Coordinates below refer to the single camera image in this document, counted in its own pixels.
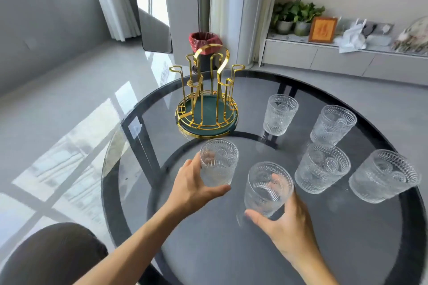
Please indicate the person's right hand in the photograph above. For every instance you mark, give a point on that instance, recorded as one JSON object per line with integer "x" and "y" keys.
{"x": 294, "y": 228}

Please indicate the person's left hand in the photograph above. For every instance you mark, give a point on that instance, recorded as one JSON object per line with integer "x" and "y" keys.
{"x": 187, "y": 188}

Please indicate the person's left thumb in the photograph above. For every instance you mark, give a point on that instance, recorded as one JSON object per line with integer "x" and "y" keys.
{"x": 217, "y": 191}

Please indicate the person's right thumb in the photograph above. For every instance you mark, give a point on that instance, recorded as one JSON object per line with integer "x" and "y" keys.
{"x": 259, "y": 221}

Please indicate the clear embossed drinking glass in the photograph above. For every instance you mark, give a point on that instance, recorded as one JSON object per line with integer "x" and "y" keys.
{"x": 220, "y": 171}
{"x": 264, "y": 194}
{"x": 377, "y": 181}
{"x": 329, "y": 127}
{"x": 277, "y": 117}
{"x": 317, "y": 171}

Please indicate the person's left forearm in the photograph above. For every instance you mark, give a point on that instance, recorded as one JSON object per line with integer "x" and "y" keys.
{"x": 133, "y": 251}

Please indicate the person's right forearm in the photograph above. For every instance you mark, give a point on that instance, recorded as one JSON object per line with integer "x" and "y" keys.
{"x": 314, "y": 271}

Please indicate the gold glass rack green tray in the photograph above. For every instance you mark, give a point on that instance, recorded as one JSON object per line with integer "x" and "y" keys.
{"x": 207, "y": 117}

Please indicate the black bin with red bag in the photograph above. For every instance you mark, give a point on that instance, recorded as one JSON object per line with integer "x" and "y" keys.
{"x": 200, "y": 41}

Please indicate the glass balcony door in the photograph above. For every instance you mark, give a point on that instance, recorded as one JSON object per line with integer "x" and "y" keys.
{"x": 153, "y": 27}

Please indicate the light grey low cabinet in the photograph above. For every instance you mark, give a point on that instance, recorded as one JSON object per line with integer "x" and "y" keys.
{"x": 334, "y": 57}

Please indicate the white standing air conditioner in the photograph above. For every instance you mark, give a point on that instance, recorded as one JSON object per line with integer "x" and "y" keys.
{"x": 230, "y": 11}

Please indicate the green potted plant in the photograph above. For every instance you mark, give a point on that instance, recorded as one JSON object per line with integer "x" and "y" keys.
{"x": 306, "y": 17}
{"x": 284, "y": 16}

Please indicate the wooden framed picture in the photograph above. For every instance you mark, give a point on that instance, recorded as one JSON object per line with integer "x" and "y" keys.
{"x": 322, "y": 30}

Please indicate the crumpled white plastic bag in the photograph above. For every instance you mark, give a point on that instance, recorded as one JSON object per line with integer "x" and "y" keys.
{"x": 351, "y": 39}

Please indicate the flat white box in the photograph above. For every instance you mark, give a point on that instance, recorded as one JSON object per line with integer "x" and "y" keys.
{"x": 377, "y": 41}

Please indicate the white sheer curtain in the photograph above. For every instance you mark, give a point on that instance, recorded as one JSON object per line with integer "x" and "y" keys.
{"x": 113, "y": 1}

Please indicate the grey power strip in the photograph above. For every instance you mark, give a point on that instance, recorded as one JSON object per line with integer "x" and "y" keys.
{"x": 377, "y": 27}

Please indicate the floral patterned cushion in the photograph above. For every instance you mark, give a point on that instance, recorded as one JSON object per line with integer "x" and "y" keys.
{"x": 411, "y": 39}

